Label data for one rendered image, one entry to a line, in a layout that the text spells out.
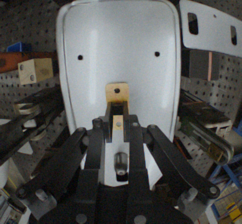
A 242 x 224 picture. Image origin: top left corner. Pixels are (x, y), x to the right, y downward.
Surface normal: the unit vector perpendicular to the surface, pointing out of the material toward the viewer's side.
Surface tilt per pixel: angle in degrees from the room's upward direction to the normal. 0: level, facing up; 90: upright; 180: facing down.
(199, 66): 0
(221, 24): 0
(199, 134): 78
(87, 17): 0
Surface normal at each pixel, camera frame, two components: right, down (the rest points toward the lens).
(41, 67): 1.00, -0.04
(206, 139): -0.98, 0.11
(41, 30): 0.00, 0.34
